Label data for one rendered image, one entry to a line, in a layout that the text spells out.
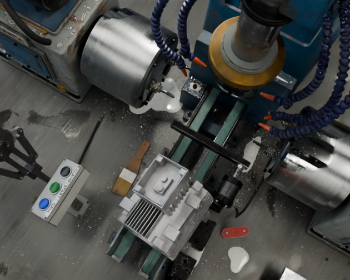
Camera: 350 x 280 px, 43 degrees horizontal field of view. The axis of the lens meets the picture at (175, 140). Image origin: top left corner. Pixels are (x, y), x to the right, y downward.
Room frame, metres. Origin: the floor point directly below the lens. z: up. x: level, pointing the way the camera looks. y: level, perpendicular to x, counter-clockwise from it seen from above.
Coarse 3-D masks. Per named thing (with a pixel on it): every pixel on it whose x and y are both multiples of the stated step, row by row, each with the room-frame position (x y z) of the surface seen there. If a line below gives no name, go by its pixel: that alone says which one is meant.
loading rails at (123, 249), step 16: (208, 96) 0.56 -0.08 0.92; (192, 112) 0.53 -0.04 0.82; (208, 112) 0.51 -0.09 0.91; (240, 112) 0.53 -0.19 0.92; (192, 128) 0.44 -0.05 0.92; (208, 128) 0.48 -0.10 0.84; (224, 128) 0.46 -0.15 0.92; (176, 144) 0.38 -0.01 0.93; (224, 144) 0.41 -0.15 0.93; (176, 160) 0.33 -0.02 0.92; (208, 160) 0.35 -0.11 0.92; (208, 176) 0.30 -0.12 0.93; (112, 240) 0.06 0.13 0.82; (128, 240) 0.07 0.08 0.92; (112, 256) 0.01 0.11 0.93; (160, 256) 0.04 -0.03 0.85; (144, 272) -0.01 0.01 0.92; (160, 272) 0.00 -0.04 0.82
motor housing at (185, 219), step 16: (192, 192) 0.21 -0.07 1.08; (208, 192) 0.22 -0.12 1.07; (144, 208) 0.15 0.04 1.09; (176, 208) 0.16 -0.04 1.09; (192, 208) 0.17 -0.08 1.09; (128, 224) 0.10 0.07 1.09; (144, 224) 0.10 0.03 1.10; (160, 224) 0.11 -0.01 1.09; (176, 224) 0.12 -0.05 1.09; (192, 224) 0.13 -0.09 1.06; (144, 240) 0.08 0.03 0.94; (176, 256) 0.05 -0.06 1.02
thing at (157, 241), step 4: (196, 180) 0.24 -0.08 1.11; (192, 184) 0.23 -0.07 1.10; (196, 184) 0.23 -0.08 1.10; (200, 184) 0.23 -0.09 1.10; (196, 188) 0.22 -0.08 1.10; (200, 188) 0.22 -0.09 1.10; (120, 216) 0.12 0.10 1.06; (124, 216) 0.12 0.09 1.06; (120, 220) 0.11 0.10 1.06; (124, 220) 0.11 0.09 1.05; (156, 236) 0.08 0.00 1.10; (152, 240) 0.07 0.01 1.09; (156, 240) 0.07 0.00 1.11; (160, 240) 0.07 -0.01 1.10; (156, 244) 0.06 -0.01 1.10; (160, 244) 0.06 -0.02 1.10; (172, 260) 0.03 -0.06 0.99
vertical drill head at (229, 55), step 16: (256, 0) 0.49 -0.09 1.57; (272, 0) 0.48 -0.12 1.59; (240, 16) 0.51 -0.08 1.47; (224, 32) 0.54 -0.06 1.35; (240, 32) 0.50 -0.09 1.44; (256, 32) 0.48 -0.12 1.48; (272, 32) 0.48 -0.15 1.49; (208, 48) 0.51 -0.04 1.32; (224, 48) 0.50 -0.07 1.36; (240, 48) 0.48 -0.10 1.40; (256, 48) 0.48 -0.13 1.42; (272, 48) 0.52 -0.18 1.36; (224, 64) 0.47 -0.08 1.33; (240, 64) 0.47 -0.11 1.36; (256, 64) 0.48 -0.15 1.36; (272, 64) 0.49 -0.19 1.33; (224, 80) 0.44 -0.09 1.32; (240, 80) 0.44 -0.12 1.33; (256, 80) 0.45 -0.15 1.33; (272, 80) 0.46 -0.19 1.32; (240, 96) 0.46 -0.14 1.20
